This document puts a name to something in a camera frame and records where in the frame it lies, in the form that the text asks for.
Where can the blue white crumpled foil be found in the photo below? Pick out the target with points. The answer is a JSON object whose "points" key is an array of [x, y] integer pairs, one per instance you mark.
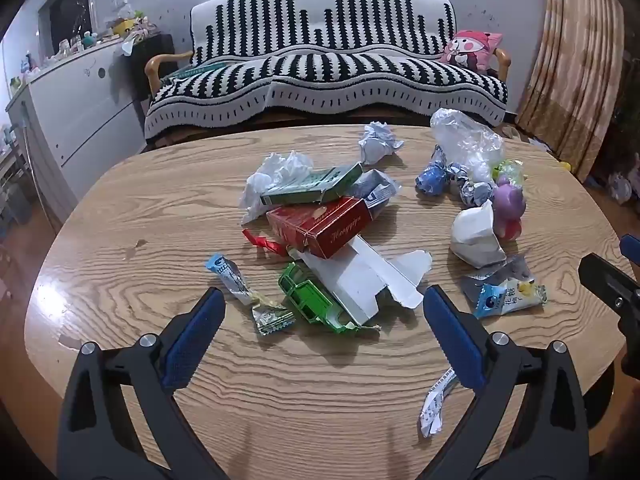
{"points": [[472, 192]]}

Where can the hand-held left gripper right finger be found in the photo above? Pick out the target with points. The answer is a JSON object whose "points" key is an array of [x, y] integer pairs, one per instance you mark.
{"points": [[455, 342]]}

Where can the pile of small toys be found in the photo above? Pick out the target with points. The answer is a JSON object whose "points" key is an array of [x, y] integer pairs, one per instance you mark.
{"points": [[127, 22]]}

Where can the dark wall screen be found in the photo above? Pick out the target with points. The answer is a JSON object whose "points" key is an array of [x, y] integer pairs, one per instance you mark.
{"points": [[65, 15]]}

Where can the blue white candy wrapper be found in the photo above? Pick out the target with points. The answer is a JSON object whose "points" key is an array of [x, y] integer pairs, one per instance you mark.
{"points": [[227, 272]]}

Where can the crumpled white paper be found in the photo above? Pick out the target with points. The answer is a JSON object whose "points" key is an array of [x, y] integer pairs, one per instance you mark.
{"points": [[377, 142]]}

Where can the green flattened carton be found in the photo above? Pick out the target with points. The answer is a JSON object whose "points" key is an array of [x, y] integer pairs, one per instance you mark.
{"points": [[310, 300]]}

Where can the crushed white paper cup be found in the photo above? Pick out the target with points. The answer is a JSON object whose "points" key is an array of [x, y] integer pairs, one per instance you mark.
{"points": [[475, 237]]}

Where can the clear plastic bag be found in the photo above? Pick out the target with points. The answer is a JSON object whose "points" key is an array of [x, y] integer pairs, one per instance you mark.
{"points": [[465, 140]]}

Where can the white tissue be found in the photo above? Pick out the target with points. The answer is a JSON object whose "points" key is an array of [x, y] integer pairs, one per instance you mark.
{"points": [[280, 170]]}

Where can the beige checked curtain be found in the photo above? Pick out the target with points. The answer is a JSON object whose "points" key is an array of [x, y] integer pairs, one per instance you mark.
{"points": [[575, 60]]}

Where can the white strip wrapper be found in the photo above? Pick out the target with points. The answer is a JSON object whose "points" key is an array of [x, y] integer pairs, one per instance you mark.
{"points": [[432, 410]]}

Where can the purple toy figure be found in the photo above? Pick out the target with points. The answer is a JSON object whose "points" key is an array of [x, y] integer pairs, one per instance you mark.
{"points": [[509, 205]]}

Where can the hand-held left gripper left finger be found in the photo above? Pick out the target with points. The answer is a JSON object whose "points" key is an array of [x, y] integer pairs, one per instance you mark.
{"points": [[196, 345]]}

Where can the striped black-white sofa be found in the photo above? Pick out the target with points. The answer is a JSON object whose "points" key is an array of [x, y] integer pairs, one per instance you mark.
{"points": [[325, 70]]}

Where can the red box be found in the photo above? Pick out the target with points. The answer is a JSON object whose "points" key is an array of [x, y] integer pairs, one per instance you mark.
{"points": [[325, 230]]}

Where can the row of small ornaments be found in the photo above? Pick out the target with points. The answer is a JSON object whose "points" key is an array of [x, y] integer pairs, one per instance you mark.
{"points": [[87, 37]]}

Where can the blue-yellow snack packet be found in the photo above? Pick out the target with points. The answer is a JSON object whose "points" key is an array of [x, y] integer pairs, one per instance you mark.
{"points": [[500, 272]]}

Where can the green box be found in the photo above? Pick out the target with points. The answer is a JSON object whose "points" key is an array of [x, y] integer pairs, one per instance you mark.
{"points": [[310, 187]]}

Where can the white flattened carton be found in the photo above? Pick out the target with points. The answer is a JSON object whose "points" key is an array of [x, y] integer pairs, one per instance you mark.
{"points": [[360, 275]]}

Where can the white cabinet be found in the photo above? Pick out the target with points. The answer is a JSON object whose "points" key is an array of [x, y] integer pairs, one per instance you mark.
{"points": [[85, 110]]}

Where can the red wrapper scrap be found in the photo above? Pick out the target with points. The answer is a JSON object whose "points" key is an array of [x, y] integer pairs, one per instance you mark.
{"points": [[262, 244]]}

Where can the pink cartoon cushion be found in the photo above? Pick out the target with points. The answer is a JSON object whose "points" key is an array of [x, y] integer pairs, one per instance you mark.
{"points": [[470, 50]]}

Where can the dark side table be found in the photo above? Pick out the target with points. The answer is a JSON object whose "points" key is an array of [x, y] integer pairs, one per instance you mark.
{"points": [[157, 45]]}

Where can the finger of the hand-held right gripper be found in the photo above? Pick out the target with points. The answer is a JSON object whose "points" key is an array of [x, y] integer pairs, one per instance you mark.
{"points": [[602, 277], [631, 246]]}

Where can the green yellow wrapper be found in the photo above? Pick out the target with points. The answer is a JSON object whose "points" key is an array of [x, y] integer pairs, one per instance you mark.
{"points": [[512, 170]]}

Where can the green silver small wrapper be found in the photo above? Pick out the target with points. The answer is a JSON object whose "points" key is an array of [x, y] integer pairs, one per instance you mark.
{"points": [[272, 317]]}

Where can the silver blue wrapper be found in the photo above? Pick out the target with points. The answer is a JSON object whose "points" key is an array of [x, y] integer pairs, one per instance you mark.
{"points": [[377, 190]]}

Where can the yellow floor toy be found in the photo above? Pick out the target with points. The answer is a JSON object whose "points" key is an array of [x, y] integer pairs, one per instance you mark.
{"points": [[566, 166]]}

